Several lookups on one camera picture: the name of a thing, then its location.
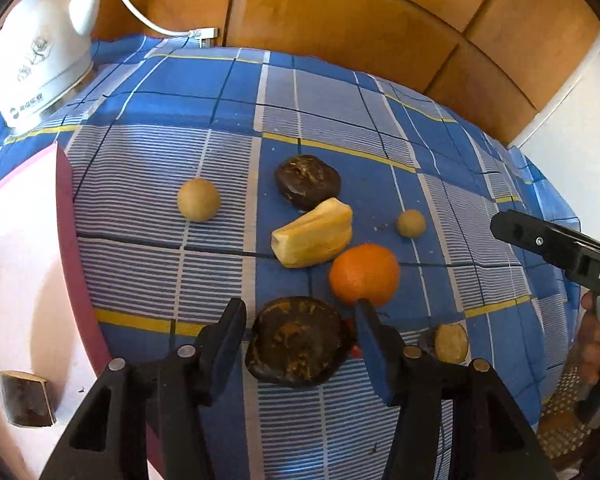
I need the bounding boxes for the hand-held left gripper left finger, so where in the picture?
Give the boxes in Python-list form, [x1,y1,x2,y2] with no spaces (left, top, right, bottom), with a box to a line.
[39,298,248,480]

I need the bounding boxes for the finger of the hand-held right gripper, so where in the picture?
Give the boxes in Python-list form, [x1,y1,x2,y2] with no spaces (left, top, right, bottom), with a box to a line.
[490,210,583,281]

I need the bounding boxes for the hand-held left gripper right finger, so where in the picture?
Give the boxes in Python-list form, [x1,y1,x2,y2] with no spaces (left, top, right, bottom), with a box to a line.
[354,299,558,480]

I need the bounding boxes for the large dark brown fruit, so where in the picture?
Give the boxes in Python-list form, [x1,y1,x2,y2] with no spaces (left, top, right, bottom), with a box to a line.
[245,296,355,389]

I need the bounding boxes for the halved passion fruit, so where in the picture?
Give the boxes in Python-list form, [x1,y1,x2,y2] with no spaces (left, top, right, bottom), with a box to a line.
[419,323,470,365]

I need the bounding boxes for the small round tan fruit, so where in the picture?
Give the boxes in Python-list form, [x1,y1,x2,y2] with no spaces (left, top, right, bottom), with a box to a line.
[397,209,427,238]

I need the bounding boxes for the yellow jackfruit piece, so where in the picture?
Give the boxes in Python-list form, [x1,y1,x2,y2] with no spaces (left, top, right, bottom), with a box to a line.
[271,198,354,269]

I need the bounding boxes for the large round tan fruit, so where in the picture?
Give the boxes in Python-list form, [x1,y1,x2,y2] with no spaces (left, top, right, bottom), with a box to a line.
[177,178,221,222]

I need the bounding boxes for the dark sugarcane piece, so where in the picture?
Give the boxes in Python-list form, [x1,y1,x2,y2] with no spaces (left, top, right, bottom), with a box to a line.
[0,370,57,429]

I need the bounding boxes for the pink shallow box tray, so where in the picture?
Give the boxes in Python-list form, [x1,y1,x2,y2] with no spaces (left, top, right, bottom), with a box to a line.
[0,142,167,480]

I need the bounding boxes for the person's right hand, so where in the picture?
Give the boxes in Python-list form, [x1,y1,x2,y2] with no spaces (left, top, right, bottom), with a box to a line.
[577,290,600,387]

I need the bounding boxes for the orange tangerine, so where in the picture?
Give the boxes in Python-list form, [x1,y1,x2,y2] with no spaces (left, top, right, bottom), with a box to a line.
[328,243,401,308]

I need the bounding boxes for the wicker chair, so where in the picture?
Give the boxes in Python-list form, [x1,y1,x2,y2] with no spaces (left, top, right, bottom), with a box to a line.
[535,365,600,472]

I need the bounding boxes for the small dark brown fruit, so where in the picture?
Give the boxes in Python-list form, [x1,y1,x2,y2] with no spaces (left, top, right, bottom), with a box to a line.
[274,154,342,211]

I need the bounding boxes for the blue plaid tablecloth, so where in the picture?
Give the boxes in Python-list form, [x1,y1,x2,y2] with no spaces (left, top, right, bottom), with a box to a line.
[0,35,587,480]

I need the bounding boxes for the wooden panelled cabinet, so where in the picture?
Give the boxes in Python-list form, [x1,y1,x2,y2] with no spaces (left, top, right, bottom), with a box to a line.
[92,0,600,147]

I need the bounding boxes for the white plug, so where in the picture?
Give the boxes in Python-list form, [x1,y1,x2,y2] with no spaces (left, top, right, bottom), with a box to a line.
[192,26,221,47]

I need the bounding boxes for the white electric kettle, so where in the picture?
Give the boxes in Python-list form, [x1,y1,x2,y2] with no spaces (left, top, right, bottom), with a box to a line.
[0,0,106,137]

